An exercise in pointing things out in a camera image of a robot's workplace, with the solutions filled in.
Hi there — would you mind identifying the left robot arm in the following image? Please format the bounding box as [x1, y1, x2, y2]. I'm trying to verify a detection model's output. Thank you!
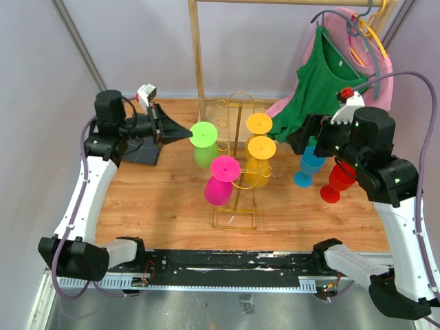
[38, 84, 192, 281]

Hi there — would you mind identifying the yellow clothes hanger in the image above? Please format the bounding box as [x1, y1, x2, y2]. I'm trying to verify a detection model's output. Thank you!
[349, 0, 388, 67]

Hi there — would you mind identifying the front yellow wine glass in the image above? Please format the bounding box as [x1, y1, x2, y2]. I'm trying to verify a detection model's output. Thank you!
[245, 135, 276, 188]

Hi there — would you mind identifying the folded dark grey cloth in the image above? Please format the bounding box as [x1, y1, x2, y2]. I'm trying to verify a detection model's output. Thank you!
[122, 137, 161, 166]

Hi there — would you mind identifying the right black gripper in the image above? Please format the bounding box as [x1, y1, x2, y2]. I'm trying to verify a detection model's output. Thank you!
[286, 111, 365, 170]

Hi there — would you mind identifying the blue wine glass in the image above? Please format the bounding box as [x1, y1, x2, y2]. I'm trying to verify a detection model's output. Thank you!
[294, 146, 326, 188]

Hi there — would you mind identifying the pink t-shirt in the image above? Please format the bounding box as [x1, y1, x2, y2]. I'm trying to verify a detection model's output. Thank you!
[264, 7, 394, 120]

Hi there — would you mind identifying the pink wine glass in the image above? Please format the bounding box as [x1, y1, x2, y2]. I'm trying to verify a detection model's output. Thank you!
[204, 155, 241, 206]

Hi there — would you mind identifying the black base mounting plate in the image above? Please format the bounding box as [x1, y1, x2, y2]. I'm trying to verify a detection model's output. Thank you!
[106, 248, 353, 287]

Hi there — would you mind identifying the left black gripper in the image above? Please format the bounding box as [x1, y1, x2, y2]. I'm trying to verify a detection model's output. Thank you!
[118, 101, 193, 147]

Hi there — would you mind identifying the green tank top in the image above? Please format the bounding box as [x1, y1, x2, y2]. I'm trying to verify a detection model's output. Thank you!
[267, 25, 366, 143]

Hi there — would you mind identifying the wooden clothes rack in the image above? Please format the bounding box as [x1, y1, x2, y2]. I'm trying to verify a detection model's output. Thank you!
[188, 0, 399, 121]

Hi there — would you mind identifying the gold wire glass rack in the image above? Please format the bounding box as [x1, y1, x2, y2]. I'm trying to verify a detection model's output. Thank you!
[212, 91, 264, 230]

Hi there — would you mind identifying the aluminium frame rail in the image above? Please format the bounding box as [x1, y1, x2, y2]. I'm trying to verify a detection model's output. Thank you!
[50, 0, 107, 91]

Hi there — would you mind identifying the rear yellow wine glass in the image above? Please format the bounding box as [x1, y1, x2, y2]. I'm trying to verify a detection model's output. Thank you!
[246, 113, 273, 138]

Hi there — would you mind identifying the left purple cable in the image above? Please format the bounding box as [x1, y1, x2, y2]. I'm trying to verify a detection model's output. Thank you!
[51, 96, 147, 300]

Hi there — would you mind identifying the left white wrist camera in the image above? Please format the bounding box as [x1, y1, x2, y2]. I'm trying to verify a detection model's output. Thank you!
[136, 84, 157, 109]

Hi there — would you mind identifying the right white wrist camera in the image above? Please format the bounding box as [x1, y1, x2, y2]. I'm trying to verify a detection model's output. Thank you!
[331, 87, 365, 124]

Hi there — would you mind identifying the yellow wine glass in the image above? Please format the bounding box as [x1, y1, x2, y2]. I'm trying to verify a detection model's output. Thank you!
[245, 135, 276, 188]
[246, 113, 273, 138]

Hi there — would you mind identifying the red wine glass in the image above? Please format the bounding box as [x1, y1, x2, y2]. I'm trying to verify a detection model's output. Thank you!
[320, 162, 357, 204]

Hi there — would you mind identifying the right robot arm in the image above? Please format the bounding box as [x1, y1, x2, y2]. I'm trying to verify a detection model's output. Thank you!
[286, 107, 439, 320]

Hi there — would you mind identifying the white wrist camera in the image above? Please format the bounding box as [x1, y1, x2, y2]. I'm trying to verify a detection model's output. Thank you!
[331, 87, 365, 124]
[136, 84, 157, 109]

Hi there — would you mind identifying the green wine glass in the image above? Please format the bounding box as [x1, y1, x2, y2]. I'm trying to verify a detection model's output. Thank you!
[190, 121, 219, 169]

